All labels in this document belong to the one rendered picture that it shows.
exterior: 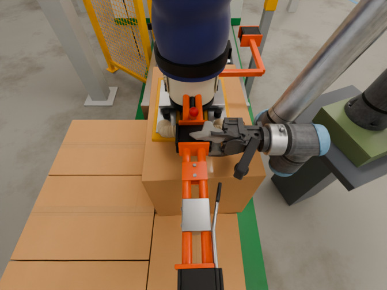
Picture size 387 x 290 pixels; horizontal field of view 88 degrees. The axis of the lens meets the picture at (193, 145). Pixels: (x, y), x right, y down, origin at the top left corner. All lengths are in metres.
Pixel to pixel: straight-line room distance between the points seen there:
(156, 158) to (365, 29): 0.62
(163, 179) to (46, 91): 2.37
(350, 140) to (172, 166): 0.78
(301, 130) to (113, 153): 0.98
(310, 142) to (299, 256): 1.18
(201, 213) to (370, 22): 0.54
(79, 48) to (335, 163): 1.98
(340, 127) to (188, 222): 0.85
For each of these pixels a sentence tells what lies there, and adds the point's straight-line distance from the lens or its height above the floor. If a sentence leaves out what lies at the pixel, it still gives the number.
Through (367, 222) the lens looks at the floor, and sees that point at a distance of 2.02.
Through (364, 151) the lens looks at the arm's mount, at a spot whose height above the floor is 0.83.
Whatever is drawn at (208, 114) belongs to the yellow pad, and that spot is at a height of 0.97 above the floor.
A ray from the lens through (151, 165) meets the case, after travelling 0.68.
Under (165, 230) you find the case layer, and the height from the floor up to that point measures 0.54.
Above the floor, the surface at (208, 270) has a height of 1.10.
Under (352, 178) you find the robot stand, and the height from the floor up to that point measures 0.75.
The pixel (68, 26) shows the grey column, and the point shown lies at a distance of 2.02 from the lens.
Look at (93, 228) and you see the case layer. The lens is 1.11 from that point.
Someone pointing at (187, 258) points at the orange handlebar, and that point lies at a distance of 0.45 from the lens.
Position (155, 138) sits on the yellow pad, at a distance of 0.72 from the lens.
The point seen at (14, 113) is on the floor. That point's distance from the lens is 2.80.
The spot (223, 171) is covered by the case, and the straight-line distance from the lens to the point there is 0.66.
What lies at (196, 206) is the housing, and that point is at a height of 1.09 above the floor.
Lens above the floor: 1.53
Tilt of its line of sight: 56 degrees down
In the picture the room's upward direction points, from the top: straight up
